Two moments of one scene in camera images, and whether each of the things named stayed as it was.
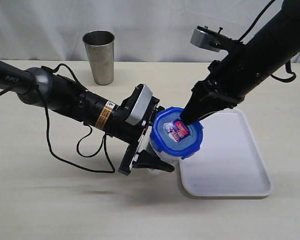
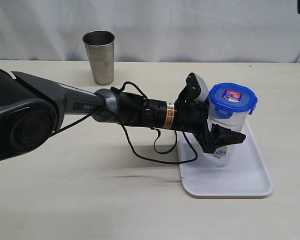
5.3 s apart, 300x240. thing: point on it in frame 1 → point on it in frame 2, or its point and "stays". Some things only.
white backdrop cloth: (143, 30) stays
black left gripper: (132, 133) → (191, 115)
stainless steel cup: (100, 46) stays
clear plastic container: (164, 156) → (228, 156)
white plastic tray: (228, 162) stays
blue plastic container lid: (170, 135) → (228, 98)
